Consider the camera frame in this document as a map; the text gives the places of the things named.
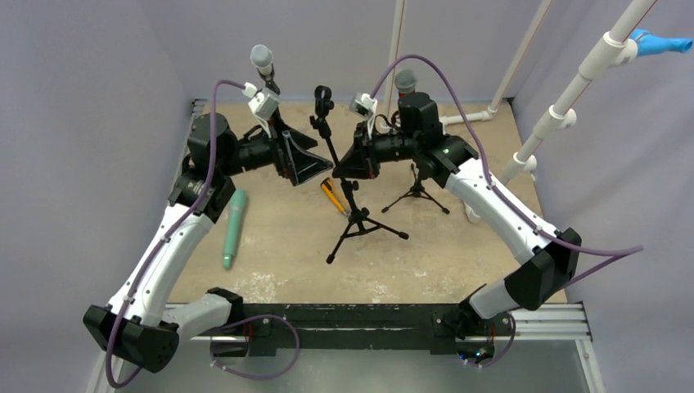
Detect grey white microphone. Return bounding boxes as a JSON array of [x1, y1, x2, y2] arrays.
[[250, 44, 274, 77]]

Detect black tripod shockmount stand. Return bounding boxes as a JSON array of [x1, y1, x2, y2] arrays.
[[381, 163, 450, 215]]

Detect mint green microphone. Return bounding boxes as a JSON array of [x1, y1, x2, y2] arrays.
[[222, 189, 248, 269]]

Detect blue pipe fitting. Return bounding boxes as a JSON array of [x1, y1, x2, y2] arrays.
[[629, 29, 693, 57]]

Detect black tripod mic stand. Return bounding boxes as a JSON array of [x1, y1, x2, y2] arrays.
[[309, 85, 409, 264]]

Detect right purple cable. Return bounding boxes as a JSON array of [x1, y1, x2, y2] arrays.
[[368, 54, 645, 288]]

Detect white PVC pipe frame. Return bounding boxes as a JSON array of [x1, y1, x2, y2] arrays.
[[385, 0, 660, 224]]

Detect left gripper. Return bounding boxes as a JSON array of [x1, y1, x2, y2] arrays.
[[220, 111, 332, 184]]

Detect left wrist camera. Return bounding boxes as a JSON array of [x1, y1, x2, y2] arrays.
[[243, 82, 280, 138]]

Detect yellow utility knife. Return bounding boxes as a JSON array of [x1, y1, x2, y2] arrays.
[[320, 178, 350, 217]]

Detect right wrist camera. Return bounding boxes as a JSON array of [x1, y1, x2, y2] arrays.
[[349, 93, 378, 140]]

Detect black round-base mic stand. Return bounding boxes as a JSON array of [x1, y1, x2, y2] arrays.
[[263, 67, 281, 98]]

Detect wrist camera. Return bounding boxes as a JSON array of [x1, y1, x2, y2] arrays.
[[243, 82, 280, 138], [349, 93, 378, 140]]

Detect red glitter microphone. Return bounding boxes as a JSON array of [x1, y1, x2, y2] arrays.
[[394, 69, 417, 97]]

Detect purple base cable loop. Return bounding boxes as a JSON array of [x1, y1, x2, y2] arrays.
[[210, 313, 300, 382]]

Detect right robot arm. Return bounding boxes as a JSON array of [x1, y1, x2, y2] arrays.
[[333, 93, 581, 333]]

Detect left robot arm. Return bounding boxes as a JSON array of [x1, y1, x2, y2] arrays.
[[83, 113, 333, 373]]

